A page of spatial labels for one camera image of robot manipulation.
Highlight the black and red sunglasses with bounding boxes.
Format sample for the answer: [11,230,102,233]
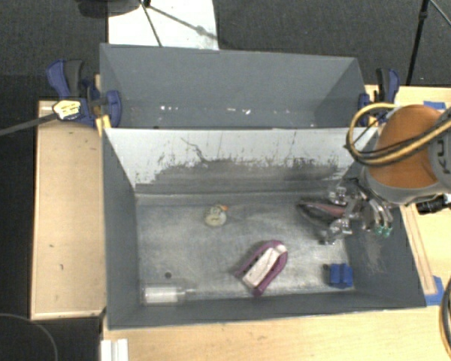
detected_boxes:
[296,199,347,227]

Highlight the blue block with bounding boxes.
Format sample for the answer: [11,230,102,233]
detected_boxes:
[322,262,355,289]

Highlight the cream round toy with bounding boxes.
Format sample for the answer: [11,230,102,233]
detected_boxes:
[204,203,230,228]

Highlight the black cylinder on white bracket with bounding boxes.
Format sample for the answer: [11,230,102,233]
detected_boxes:
[416,193,451,214]

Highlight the grey metal bin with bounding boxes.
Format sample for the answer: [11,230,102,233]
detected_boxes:
[98,42,428,330]

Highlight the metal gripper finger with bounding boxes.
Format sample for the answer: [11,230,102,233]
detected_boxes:
[328,186,350,205]
[318,218,355,245]

